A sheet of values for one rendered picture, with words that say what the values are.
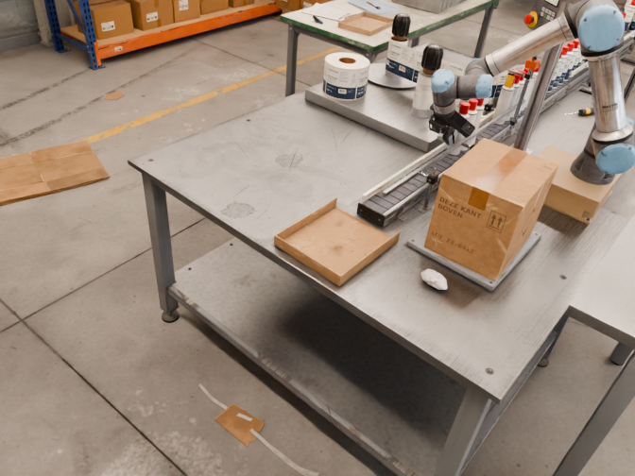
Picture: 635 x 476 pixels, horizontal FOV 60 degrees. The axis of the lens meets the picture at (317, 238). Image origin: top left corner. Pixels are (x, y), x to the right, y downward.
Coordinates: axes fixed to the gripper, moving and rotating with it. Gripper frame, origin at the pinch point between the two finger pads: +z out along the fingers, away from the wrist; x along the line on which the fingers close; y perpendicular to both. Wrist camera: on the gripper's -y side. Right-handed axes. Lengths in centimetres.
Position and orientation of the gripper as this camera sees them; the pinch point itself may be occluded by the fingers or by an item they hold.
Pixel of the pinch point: (453, 144)
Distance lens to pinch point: 218.1
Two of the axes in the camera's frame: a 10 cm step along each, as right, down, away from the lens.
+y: -7.6, -4.5, 4.8
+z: 2.6, 4.6, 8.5
